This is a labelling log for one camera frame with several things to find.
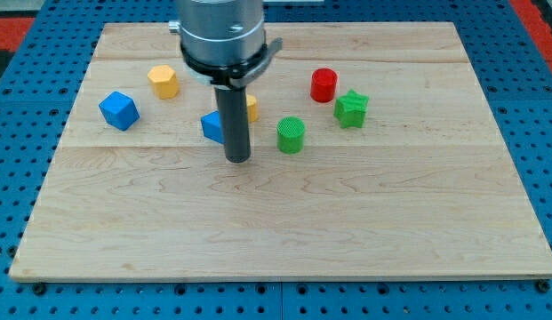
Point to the yellow heart block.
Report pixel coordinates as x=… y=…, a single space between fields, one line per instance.
x=252 y=108

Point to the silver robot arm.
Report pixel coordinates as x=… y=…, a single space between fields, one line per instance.
x=224 y=42

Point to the yellow hexagon block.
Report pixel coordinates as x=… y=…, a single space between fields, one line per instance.
x=163 y=81

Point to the green cylinder block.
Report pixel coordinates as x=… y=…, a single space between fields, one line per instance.
x=290 y=134

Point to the blue block behind rod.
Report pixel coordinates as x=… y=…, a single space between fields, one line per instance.
x=211 y=127

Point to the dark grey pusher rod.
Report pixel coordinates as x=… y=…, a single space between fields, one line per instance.
x=232 y=107

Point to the green star block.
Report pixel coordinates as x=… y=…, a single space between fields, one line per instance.
x=350 y=109

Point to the red cylinder block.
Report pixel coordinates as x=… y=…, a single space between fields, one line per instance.
x=323 y=85

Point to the wooden board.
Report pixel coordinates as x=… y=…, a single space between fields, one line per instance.
x=426 y=190

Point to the blue cube block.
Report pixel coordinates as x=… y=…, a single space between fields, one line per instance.
x=119 y=110

